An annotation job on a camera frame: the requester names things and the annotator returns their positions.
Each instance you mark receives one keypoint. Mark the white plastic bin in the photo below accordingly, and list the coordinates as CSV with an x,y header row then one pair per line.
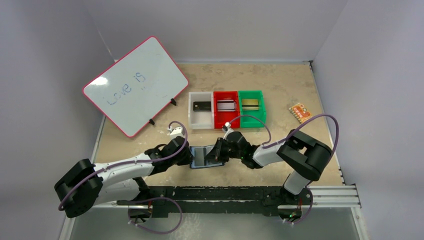
x,y
201,120

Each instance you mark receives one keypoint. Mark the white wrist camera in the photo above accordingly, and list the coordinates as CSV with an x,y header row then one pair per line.
x,y
174,132
227,130

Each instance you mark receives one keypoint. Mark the orange card with pattern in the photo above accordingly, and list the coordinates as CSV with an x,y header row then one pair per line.
x,y
300,112

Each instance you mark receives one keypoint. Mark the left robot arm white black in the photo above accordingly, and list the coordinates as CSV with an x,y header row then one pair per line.
x,y
88,184

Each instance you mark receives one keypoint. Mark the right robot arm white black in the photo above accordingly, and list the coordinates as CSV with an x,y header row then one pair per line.
x,y
307,156

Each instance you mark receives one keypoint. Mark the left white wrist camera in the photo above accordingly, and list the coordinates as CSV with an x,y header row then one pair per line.
x,y
174,132

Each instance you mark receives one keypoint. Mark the blue leather card holder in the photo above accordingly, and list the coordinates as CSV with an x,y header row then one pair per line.
x,y
209,163

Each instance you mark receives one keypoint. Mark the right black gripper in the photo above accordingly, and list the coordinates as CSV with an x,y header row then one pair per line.
x,y
218,151

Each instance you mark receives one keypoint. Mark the silver credit card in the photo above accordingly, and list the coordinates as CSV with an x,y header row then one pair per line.
x,y
225,106

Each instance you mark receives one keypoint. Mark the red plastic bin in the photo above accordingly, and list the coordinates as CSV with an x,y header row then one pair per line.
x,y
221,117

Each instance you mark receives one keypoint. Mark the gold credit card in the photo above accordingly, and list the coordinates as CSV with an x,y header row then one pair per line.
x,y
249,104

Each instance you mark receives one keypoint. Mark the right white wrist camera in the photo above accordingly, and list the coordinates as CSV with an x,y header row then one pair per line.
x,y
227,130

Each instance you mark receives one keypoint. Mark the whiteboard with pink frame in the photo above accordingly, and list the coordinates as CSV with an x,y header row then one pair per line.
x,y
132,91

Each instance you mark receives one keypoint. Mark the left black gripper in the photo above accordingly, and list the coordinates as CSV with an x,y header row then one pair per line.
x,y
188,159

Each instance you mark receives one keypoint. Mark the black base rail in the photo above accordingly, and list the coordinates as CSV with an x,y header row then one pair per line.
x,y
269,201

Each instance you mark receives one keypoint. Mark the silver card in holder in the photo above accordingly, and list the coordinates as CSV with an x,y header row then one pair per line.
x,y
199,157

